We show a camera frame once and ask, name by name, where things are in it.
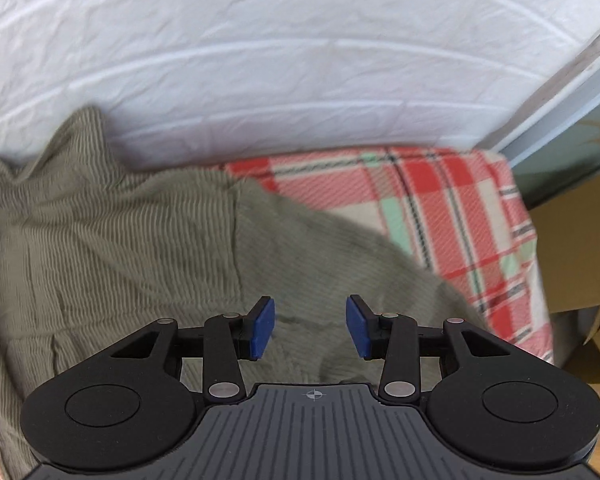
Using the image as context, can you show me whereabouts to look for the grey-green striped shirt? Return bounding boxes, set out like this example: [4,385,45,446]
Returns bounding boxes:
[0,106,491,480]

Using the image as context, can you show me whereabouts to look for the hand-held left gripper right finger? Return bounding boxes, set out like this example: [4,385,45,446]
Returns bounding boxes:
[346,294,506,405]

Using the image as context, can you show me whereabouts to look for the pale door frame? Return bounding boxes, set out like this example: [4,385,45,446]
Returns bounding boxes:
[495,0,600,171]

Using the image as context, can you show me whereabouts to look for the red plaid bed sheet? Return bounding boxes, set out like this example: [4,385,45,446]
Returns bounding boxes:
[0,145,556,480]

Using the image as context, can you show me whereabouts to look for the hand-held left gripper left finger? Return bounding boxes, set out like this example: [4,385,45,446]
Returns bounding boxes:
[111,296,276,404]

